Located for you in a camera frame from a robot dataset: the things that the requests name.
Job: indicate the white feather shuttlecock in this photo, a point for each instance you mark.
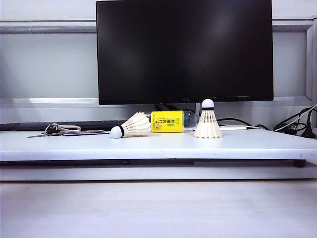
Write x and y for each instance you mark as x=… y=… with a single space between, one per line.
x=207 y=126
x=133 y=126

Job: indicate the clear bottle with yellow label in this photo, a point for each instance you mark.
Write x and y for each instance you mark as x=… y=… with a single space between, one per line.
x=168 y=121

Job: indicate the white desk riser board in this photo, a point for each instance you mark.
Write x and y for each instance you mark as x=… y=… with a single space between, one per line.
x=148 y=146

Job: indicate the black computer keyboard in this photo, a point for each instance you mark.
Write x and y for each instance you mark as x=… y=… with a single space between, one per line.
x=86 y=124

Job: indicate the black computer monitor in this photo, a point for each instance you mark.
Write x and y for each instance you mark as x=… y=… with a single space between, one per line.
x=183 y=49

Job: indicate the white flat power adapter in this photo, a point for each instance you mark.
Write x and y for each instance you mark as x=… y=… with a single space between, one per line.
x=234 y=127

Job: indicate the silver key bunch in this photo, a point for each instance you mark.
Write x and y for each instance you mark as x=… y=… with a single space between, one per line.
x=50 y=129

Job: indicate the black riser foot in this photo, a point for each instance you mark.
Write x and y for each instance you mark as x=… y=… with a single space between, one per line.
x=299 y=163

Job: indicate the black power plug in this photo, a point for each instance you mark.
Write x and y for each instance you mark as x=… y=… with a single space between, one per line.
x=308 y=131

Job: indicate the aluminium partition frame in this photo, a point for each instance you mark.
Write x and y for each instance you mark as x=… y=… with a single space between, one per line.
x=49 y=27

